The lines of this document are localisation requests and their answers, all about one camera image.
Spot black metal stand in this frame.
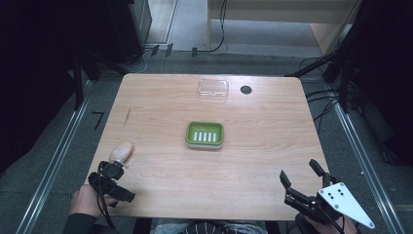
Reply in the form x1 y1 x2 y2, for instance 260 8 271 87
284 38 354 114
71 48 131 111

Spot clear plastic lid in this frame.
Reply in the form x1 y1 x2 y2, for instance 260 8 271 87
197 78 230 100

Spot green soap dish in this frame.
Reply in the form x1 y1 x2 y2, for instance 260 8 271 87
185 121 225 150

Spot light wooden furniture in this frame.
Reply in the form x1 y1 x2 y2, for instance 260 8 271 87
206 0 362 56

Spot beige soap bar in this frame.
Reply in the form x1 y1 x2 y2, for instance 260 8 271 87
109 140 135 166

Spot metal floor rail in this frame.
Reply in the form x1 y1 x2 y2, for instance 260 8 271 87
334 102 407 234
15 81 93 234

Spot black floor cables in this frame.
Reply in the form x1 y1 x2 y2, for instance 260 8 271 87
305 88 343 135

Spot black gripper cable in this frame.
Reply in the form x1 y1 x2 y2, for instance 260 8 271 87
96 160 117 230

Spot person's right hand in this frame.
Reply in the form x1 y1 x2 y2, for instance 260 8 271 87
304 214 358 234

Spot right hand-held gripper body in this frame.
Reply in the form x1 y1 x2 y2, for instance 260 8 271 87
283 173 376 230

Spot white floor cable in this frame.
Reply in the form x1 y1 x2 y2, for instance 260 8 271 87
122 48 154 74

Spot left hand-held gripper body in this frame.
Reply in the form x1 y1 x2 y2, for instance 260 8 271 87
88 171 136 208

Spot black cabinet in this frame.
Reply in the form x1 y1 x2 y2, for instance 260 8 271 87
106 0 153 64

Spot person's patterned clothing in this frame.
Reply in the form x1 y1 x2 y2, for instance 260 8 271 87
150 217 269 234

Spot black hanging cable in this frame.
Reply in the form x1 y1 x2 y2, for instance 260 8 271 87
191 0 229 58

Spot person's left hand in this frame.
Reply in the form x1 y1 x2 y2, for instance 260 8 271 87
69 183 119 218

